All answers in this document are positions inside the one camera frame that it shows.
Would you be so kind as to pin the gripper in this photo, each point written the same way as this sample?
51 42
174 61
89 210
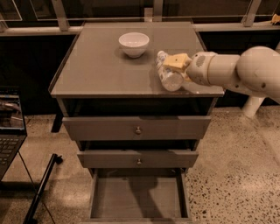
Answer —
197 68

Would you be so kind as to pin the clear plastic water bottle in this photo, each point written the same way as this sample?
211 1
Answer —
171 81

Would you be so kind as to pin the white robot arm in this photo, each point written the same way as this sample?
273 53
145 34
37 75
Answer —
256 72

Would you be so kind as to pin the grey top drawer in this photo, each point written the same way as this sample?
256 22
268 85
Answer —
125 128

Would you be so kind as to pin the grey drawer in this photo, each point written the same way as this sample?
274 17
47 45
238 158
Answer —
139 196
125 128
137 158

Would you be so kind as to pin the grey drawer cabinet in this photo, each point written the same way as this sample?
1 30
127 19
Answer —
98 79

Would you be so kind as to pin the grey middle drawer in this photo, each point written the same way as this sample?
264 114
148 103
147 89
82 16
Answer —
137 158

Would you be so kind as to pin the grey bottom drawer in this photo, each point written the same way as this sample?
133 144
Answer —
139 196

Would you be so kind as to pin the white ceramic bowl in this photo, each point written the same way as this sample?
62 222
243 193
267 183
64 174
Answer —
134 44

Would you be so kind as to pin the white pillar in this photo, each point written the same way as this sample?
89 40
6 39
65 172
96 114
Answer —
252 105

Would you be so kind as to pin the metal railing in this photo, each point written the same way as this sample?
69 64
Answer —
32 17

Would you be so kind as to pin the black laptop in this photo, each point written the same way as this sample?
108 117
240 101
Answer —
12 126

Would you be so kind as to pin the black stand bar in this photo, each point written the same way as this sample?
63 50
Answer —
55 159

